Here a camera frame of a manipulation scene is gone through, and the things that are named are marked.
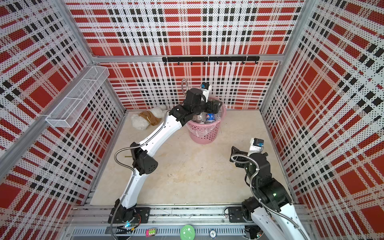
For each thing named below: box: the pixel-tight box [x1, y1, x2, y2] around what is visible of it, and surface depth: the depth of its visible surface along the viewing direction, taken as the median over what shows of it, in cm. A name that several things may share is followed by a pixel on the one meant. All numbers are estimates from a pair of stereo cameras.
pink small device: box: [145, 228, 156, 238], surface depth 69 cm
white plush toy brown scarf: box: [130, 104, 168, 131], surface depth 107 cm
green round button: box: [180, 224, 196, 240], surface depth 67 cm
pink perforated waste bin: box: [186, 97, 227, 145], surface depth 84 cm
